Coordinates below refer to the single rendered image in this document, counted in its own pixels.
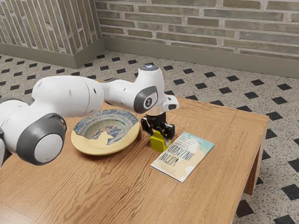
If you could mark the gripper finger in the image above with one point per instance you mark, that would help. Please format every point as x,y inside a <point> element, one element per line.
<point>167,140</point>
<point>149,132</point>

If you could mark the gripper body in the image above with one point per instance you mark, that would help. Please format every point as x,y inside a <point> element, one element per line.
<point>157,122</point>

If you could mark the yellow-green block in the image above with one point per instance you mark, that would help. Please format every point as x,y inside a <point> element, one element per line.
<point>158,141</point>

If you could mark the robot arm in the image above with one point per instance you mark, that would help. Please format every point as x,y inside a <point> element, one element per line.
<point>70,98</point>

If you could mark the teal and cream book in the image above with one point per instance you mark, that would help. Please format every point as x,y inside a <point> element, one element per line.
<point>182,157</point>

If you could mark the cream bowl with blue pattern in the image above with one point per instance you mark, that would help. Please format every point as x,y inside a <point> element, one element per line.
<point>105,131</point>

